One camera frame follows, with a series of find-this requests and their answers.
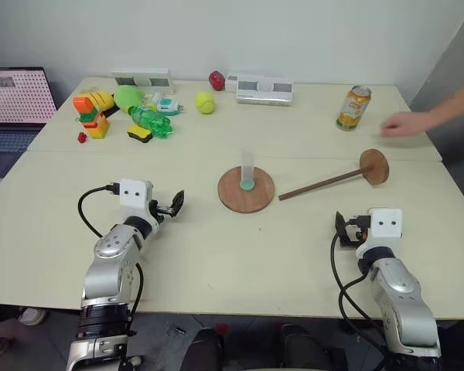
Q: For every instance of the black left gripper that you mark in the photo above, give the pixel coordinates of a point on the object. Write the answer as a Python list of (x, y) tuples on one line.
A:
[(159, 212)]

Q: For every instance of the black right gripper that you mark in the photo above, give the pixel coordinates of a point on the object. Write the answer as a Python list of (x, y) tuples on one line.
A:
[(352, 236)]

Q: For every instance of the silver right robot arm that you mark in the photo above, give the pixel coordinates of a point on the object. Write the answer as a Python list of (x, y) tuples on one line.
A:
[(402, 293)]

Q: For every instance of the person's bare forearm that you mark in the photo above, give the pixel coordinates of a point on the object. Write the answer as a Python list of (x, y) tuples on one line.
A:
[(456, 102)]

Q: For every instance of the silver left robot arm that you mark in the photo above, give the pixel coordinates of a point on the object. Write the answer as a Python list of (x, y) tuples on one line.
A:
[(108, 270)]

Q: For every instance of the round wooden base with tube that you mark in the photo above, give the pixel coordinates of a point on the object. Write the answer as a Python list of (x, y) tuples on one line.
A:
[(236, 195)]

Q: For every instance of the wooden peg stand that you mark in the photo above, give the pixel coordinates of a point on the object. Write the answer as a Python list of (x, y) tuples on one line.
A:
[(376, 166)]

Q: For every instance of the person's bare hand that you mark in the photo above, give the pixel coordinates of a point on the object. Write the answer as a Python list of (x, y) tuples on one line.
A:
[(406, 124)]

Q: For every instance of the clear tube with green collar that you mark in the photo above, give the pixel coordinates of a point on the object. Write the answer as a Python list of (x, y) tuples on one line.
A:
[(248, 170)]

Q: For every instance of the yellow black sponge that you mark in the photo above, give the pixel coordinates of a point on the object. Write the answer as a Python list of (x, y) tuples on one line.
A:
[(139, 134)]

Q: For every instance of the green plastic bottle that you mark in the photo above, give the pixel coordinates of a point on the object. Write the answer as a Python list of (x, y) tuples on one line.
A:
[(152, 120)]

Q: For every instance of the teal white small device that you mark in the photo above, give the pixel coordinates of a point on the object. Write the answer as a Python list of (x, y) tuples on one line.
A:
[(167, 106)]

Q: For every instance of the yellow-green tennis ball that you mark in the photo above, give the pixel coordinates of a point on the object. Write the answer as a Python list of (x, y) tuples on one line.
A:
[(205, 102)]

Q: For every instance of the small white bottle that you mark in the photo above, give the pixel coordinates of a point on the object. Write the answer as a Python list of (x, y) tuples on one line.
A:
[(154, 97)]

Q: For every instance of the orange juice can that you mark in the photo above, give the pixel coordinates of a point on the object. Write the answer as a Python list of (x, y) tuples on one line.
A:
[(353, 110)]

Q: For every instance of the small red block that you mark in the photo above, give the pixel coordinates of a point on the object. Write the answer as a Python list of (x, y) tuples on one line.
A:
[(82, 137)]

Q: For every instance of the colourful building block tower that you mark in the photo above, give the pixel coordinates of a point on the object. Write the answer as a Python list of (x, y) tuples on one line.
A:
[(91, 116)]

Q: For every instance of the yellow black striped toy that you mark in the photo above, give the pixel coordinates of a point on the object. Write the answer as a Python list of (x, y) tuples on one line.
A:
[(102, 99)]

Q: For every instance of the white box with grey panels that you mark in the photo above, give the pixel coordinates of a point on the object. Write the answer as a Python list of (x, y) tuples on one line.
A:
[(141, 80), (265, 92)]

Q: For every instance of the small black floor object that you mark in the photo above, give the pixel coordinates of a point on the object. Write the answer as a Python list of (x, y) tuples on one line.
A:
[(179, 331)]

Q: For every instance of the red apple toy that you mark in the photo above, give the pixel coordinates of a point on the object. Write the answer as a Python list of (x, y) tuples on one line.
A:
[(216, 80)]

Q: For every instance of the dark rounded shape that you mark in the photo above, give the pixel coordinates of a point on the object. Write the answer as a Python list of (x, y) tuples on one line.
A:
[(201, 351), (303, 348)]

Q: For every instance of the white shoe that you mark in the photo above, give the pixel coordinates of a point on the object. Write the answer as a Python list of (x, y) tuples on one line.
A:
[(31, 316)]

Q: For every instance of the open laptop computer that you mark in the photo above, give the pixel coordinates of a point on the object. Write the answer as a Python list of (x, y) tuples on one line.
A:
[(15, 100)]

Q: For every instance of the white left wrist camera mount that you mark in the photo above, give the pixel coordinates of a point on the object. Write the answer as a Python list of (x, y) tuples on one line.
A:
[(133, 197)]

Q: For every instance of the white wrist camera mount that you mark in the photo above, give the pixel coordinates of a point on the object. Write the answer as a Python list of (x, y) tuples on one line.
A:
[(386, 228), (133, 197)]

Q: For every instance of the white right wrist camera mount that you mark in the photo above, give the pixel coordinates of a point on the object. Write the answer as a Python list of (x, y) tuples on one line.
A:
[(386, 228)]

